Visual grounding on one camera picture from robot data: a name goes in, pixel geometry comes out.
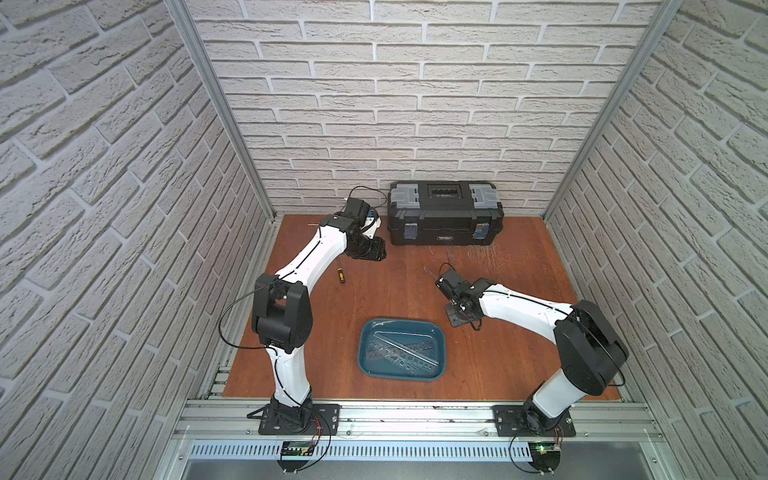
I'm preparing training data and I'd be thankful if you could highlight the clear triangular scale ruler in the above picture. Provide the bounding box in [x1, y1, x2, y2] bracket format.
[365, 332, 442, 366]

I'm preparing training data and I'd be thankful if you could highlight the clear stencil ruler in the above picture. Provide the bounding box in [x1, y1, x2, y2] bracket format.
[365, 339, 440, 376]
[364, 337, 421, 370]
[364, 337, 439, 364]

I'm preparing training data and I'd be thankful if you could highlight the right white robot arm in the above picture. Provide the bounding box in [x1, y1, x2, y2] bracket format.
[436, 269, 629, 434]

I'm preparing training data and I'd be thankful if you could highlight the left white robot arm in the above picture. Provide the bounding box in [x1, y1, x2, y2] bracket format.
[252, 212, 386, 418]

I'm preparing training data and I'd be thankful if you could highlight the black plastic toolbox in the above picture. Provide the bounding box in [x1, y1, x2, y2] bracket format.
[387, 180, 504, 246]

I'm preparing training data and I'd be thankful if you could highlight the teal plastic tray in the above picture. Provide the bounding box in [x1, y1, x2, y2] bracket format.
[357, 318, 447, 382]

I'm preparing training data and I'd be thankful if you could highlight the right controller board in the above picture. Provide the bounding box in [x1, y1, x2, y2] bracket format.
[528, 443, 561, 475]

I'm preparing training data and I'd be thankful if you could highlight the controller board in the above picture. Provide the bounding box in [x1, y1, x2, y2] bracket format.
[528, 443, 561, 475]
[277, 440, 317, 473]

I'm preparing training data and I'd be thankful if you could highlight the left controller board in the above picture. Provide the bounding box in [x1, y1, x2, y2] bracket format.
[277, 440, 317, 473]

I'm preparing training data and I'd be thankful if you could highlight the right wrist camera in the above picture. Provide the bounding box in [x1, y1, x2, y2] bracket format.
[435, 268, 472, 304]

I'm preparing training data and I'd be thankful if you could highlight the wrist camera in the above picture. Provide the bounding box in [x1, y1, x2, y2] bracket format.
[435, 268, 472, 304]
[341, 197, 380, 232]

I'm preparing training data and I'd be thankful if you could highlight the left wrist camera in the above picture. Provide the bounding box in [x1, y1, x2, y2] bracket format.
[341, 197, 380, 232]

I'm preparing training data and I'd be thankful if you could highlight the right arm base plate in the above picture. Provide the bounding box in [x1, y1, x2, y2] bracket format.
[491, 404, 576, 438]

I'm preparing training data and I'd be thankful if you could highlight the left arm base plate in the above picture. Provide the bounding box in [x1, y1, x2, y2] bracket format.
[258, 402, 341, 436]

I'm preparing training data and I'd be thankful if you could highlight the aluminium front rail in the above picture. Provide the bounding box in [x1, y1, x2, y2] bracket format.
[171, 397, 665, 442]

